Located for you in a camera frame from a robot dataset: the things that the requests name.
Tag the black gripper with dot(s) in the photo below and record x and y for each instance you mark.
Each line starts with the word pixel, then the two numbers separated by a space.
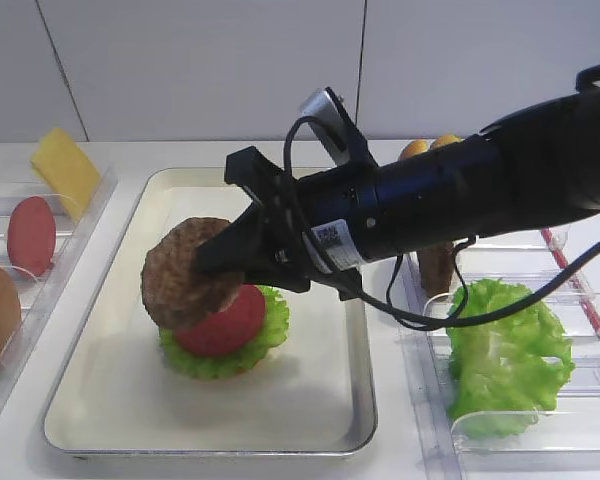
pixel 295 231

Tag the brown meat patty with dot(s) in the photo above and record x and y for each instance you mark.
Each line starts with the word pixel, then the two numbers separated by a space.
pixel 436 268
pixel 176 296

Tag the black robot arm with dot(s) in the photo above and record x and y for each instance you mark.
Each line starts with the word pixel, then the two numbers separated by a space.
pixel 536 168

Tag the lettuce leaf on tray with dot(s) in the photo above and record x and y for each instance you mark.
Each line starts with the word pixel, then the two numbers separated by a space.
pixel 273 333

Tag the tomato slice on tray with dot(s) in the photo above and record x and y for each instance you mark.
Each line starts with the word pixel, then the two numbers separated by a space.
pixel 225 332

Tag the yellow cheese slices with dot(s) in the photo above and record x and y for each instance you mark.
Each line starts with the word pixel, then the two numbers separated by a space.
pixel 67 170

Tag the red tomato slice in rack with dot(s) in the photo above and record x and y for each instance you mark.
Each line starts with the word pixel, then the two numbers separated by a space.
pixel 31 236

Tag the lettuce leaf in rack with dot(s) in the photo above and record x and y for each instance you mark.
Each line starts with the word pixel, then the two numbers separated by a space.
pixel 508 371

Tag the left sesame bun half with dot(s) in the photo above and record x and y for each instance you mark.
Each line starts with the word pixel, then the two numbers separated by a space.
pixel 414 148

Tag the sesame bun half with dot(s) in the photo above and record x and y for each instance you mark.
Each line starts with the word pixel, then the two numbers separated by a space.
pixel 444 140
pixel 414 148

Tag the right sesame bun half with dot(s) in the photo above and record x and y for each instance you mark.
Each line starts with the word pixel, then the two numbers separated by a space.
pixel 444 140

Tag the cream metal tray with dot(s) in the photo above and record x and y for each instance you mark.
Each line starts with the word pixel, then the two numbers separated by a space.
pixel 116 395

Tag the left clear acrylic rack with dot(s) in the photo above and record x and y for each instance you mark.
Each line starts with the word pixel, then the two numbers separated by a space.
pixel 39 295

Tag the clear acrylic rack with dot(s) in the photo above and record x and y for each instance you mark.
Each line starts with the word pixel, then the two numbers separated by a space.
pixel 511 444
pixel 39 295

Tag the right clear acrylic rack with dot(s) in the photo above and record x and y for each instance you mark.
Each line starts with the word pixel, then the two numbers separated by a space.
pixel 511 444

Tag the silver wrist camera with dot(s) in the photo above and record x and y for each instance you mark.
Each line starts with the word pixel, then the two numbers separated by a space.
pixel 334 128

